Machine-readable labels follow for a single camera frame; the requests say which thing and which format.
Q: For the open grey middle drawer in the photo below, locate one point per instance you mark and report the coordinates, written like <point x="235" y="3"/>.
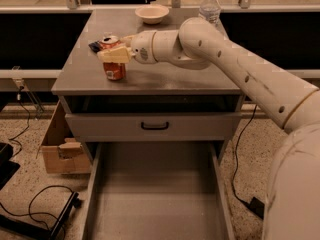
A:
<point x="156" y="191"/>

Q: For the grey drawer cabinet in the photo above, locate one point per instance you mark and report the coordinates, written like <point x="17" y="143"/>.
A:
<point x="83" y="87"/>

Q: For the white paper bowl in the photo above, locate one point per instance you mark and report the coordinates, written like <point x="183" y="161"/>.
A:
<point x="152" y="14"/>

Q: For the orange soda can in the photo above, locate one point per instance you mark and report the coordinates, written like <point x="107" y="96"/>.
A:
<point x="113" y="71"/>

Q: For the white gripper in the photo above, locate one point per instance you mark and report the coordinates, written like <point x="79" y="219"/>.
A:
<point x="142" y="47"/>

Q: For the clear plastic water bottle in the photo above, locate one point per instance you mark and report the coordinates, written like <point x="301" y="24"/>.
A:
<point x="210" y="11"/>

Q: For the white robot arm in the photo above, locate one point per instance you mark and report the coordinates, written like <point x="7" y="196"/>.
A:
<point x="292" y="203"/>

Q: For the black drawer handle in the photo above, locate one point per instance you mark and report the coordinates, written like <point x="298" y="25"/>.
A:
<point x="154" y="127"/>

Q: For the black power adapter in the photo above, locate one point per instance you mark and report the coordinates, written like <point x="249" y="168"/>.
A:
<point x="257" y="207"/>

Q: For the black stand base left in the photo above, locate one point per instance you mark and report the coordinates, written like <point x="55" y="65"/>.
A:
<point x="39" y="225"/>

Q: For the closed grey top drawer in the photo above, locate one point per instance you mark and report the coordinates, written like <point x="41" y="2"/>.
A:
<point x="118" y="127"/>

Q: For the brown cardboard box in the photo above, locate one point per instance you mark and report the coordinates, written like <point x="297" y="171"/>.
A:
<point x="62" y="153"/>

